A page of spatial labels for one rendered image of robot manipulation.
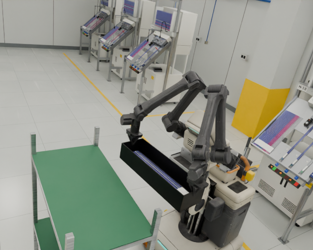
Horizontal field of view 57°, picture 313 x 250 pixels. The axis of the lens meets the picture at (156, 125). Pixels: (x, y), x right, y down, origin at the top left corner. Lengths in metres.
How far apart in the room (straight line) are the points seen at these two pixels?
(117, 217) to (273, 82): 3.74
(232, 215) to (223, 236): 0.22
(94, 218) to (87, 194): 0.18
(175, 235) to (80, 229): 1.14
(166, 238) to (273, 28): 3.54
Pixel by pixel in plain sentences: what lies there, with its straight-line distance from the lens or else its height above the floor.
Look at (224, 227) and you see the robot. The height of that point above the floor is 0.52.
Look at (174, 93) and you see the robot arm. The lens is 1.71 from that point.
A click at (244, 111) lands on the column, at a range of 5.16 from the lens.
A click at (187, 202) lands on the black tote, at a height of 1.07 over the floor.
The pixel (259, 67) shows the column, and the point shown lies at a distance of 4.97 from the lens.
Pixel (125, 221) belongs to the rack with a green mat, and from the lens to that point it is 1.56.
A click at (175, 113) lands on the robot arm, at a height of 1.33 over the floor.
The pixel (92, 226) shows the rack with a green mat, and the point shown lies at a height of 0.95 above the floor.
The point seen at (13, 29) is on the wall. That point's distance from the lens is 8.56.
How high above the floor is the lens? 2.05
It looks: 26 degrees down
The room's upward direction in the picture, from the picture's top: 10 degrees clockwise
